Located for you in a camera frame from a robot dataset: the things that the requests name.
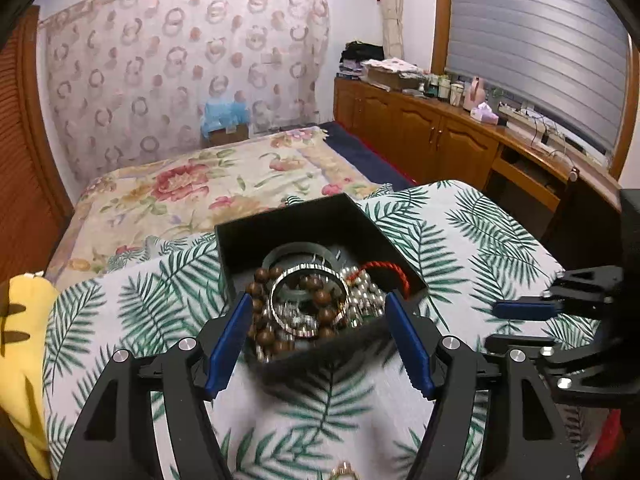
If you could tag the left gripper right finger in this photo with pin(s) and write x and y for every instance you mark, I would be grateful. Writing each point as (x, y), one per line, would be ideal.
(524, 436)

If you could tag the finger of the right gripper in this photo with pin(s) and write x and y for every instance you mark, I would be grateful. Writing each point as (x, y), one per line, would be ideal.
(502, 345)
(527, 309)

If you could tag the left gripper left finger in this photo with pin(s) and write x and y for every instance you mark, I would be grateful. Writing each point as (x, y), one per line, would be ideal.
(114, 434)

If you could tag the silver bangle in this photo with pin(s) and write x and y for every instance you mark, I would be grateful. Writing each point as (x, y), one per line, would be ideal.
(307, 299)

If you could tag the green jade bangle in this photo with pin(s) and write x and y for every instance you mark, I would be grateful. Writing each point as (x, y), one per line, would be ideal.
(309, 259)

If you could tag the black jewelry box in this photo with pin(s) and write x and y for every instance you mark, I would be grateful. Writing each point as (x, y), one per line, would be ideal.
(315, 279)

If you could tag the silver hair pins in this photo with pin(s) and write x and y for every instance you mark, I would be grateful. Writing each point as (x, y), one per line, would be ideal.
(300, 319)

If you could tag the palm leaf print cloth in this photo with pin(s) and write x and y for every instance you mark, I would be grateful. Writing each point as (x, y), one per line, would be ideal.
(295, 416)

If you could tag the yellow plush toy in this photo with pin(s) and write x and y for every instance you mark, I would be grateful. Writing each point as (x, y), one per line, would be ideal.
(26, 302)

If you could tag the white power strip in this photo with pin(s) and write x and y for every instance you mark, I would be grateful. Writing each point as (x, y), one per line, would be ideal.
(535, 126)

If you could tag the wooden sideboard cabinet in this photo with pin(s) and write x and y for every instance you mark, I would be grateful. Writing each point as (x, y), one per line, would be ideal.
(550, 192)

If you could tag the pink tissue pack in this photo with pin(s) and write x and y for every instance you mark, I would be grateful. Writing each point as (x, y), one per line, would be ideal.
(483, 113)

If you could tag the navy blue blanket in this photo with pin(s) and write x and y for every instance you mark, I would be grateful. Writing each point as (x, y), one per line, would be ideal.
(372, 166)

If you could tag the pink figurine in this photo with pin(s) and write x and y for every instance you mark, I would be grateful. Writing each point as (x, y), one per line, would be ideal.
(474, 94)

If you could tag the floral bed blanket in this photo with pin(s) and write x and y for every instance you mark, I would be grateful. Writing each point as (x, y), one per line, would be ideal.
(119, 214)

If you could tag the brown slatted wardrobe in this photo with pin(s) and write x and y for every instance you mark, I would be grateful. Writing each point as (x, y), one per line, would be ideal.
(35, 208)

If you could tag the cardboard box with papers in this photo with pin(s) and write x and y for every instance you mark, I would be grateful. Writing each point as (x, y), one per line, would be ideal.
(393, 73)

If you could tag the grey window blind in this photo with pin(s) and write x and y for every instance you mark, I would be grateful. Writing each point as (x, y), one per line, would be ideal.
(566, 57)

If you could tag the pile of folded clothes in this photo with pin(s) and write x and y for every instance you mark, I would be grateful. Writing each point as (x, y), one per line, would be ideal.
(354, 55)

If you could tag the blue bag on box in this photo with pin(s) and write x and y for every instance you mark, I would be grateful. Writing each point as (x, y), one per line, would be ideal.
(223, 115)

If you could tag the cream side curtain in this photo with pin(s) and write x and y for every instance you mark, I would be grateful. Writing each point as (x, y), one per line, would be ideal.
(393, 35)

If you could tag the circle pattern curtain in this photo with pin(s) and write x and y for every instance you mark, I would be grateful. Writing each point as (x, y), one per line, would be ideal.
(128, 79)

